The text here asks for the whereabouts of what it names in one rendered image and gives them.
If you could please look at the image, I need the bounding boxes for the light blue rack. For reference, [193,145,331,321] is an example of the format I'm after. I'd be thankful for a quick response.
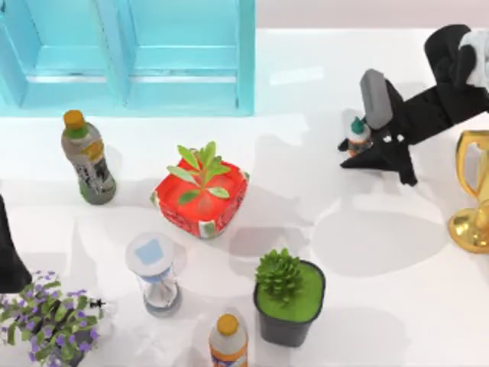
[0,0,256,118]

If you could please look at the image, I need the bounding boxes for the red pot with green plant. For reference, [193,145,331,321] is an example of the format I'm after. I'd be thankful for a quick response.
[153,141,251,242]

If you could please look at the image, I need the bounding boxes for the black pot with green succulent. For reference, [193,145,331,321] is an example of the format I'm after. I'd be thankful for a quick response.
[252,247,327,349]

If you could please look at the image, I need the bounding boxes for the white and clear hourglass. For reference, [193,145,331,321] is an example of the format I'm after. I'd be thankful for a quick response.
[125,232,184,319]

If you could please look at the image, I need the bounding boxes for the gold trophy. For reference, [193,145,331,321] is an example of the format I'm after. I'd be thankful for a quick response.
[447,129,489,255]

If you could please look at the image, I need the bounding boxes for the small white bottle green cap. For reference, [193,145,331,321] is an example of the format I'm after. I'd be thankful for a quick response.
[345,115,374,158]

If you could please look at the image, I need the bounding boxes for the grey-green bottle orange cap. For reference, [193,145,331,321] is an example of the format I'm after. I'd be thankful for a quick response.
[60,109,118,206]

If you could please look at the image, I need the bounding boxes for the purple flowering potted plant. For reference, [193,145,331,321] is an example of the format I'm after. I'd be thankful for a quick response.
[0,270,108,367]

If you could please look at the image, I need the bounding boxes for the orange and white bottle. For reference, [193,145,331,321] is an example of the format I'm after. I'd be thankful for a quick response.
[208,313,250,367]

